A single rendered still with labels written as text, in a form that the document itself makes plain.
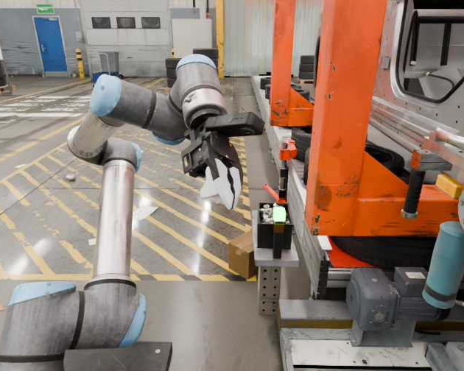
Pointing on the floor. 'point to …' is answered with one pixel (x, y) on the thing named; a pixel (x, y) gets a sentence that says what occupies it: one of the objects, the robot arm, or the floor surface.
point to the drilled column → (269, 289)
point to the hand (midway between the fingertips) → (233, 201)
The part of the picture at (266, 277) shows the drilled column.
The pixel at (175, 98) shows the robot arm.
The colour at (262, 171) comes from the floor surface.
